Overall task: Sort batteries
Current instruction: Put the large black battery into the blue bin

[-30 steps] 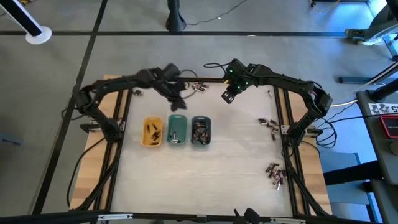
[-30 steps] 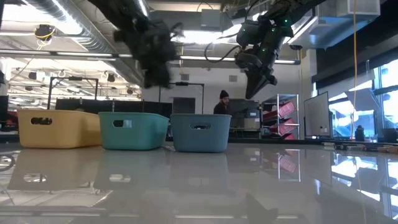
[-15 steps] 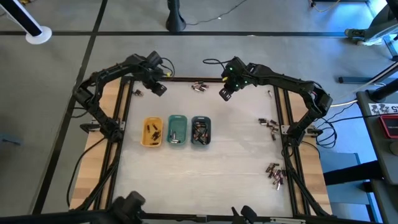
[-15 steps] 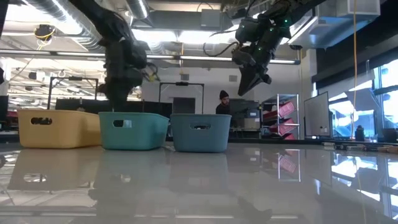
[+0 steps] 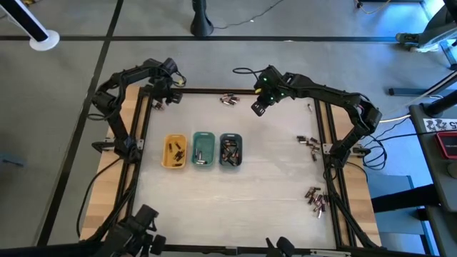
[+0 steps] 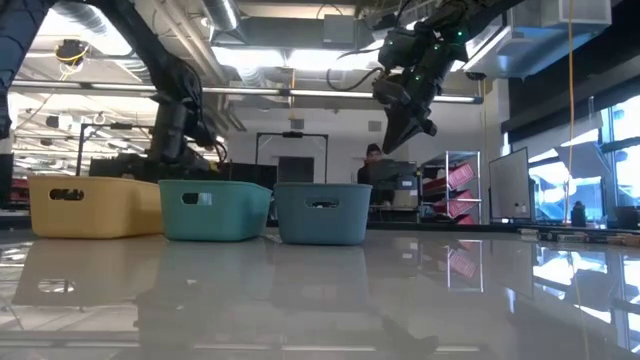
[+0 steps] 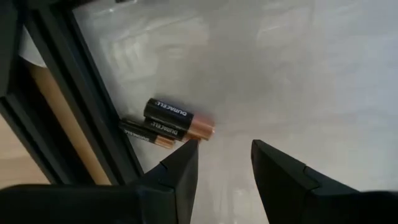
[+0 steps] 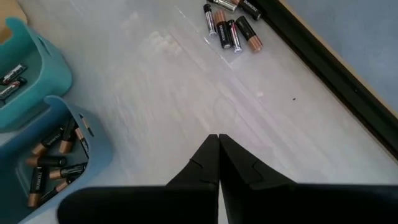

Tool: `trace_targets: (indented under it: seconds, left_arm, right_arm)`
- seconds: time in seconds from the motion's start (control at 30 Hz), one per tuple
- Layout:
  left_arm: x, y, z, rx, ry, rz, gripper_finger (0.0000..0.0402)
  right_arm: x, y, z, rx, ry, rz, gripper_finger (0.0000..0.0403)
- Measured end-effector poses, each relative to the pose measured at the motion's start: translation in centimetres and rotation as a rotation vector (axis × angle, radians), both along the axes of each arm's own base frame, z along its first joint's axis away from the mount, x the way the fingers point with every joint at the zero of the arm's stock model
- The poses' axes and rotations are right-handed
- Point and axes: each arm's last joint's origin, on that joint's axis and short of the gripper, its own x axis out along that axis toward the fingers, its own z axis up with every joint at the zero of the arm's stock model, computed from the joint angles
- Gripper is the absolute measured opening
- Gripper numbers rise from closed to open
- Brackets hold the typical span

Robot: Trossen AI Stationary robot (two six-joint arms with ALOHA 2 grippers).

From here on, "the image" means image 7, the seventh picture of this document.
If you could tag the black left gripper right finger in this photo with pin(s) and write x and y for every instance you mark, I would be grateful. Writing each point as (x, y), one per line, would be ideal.
(295, 199)

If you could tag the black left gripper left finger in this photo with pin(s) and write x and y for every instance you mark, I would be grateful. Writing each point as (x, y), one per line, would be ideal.
(161, 202)

